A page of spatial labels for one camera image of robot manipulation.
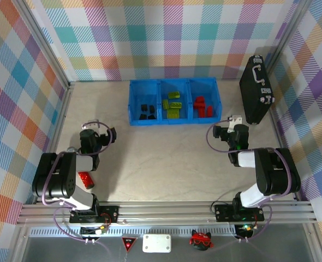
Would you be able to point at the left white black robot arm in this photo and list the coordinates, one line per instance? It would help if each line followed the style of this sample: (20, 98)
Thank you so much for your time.
(82, 199)

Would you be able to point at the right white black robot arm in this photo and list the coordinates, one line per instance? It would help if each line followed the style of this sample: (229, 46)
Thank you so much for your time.
(248, 197)

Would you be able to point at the red glitter cylinder silver cap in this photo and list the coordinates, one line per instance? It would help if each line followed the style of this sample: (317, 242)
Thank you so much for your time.
(86, 179)

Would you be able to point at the blue three-compartment bin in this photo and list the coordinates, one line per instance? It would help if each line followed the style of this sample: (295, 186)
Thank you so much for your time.
(147, 92)

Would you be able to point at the white vented strip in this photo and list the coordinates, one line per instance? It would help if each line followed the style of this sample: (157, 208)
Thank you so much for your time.
(54, 232)

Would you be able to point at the red triangle warning sign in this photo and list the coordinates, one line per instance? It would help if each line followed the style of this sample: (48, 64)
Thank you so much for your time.
(129, 243)

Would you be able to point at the black cat figurine red sunglasses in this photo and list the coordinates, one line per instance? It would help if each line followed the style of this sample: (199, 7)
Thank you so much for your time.
(202, 243)

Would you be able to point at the white rectangular box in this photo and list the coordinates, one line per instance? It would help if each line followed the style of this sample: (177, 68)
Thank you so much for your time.
(157, 243)

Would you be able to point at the grey metal shelf panel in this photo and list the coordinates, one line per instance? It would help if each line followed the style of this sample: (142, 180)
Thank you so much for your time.
(54, 251)

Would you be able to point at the aluminium frame cross rail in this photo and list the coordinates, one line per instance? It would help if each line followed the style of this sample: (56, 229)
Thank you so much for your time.
(163, 214)

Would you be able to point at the aluminium corner post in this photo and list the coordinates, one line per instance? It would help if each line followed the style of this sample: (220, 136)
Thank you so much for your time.
(289, 35)
(45, 49)

